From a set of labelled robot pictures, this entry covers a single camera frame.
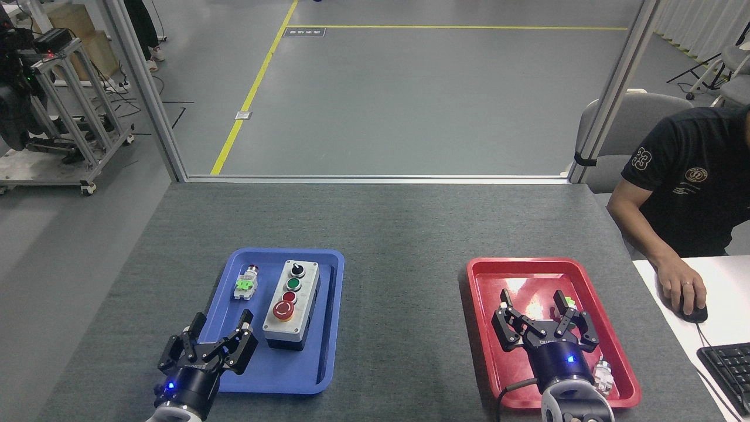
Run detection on black tripod stand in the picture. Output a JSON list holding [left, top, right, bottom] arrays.
[[666, 22, 750, 86]]

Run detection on white desk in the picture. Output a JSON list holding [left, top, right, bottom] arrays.
[[633, 255, 750, 422]]

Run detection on person's right hand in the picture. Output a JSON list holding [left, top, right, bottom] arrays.
[[656, 258, 708, 316]]

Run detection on black floor cable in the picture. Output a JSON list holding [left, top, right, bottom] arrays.
[[108, 73, 195, 133]]

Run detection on push button with green block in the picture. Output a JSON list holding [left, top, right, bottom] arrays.
[[233, 264, 260, 301]]

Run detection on black computer mouse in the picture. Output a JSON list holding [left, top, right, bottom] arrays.
[[679, 296, 708, 324]]

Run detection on silver white push button switch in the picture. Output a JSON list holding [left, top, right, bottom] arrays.
[[592, 355, 616, 394]]

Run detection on grey control box with buttons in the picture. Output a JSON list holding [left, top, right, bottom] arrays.
[[262, 259, 322, 352]]

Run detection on standing person's legs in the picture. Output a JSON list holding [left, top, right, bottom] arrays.
[[123, 0, 167, 73]]

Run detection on black keyboard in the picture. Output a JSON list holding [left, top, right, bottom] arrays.
[[697, 343, 750, 418]]

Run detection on black mouse cable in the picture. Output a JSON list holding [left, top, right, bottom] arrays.
[[694, 322, 748, 422]]

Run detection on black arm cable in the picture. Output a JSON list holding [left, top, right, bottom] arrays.
[[496, 377, 541, 422]]

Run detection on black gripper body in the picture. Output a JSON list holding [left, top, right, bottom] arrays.
[[524, 334, 596, 393], [154, 360, 227, 420]]

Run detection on red plastic tray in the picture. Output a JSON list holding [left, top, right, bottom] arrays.
[[466, 257, 642, 409]]

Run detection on black machine on cart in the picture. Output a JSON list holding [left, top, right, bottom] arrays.
[[0, 6, 74, 154]]

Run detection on cardboard box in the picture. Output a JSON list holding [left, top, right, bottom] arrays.
[[32, 3, 121, 83]]

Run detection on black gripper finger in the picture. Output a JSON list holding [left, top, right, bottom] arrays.
[[199, 309, 259, 375], [553, 290, 600, 353], [158, 312, 207, 371], [490, 289, 538, 353]]

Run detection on silver frame post with strap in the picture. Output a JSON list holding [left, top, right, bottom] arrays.
[[567, 0, 663, 185]]

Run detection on white curtain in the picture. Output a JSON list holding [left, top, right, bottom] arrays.
[[653, 0, 750, 65]]

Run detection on person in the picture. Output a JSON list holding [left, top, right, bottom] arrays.
[[606, 104, 750, 315]]

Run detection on blue plastic tray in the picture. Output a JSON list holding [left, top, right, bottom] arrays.
[[186, 247, 345, 395]]

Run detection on grey office chair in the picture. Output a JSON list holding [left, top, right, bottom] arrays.
[[574, 89, 696, 195]]

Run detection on grey chair on castors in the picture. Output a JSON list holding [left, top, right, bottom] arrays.
[[686, 44, 750, 108]]

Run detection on aluminium frame cart on wheels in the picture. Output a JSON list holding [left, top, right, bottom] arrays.
[[0, 36, 136, 197]]

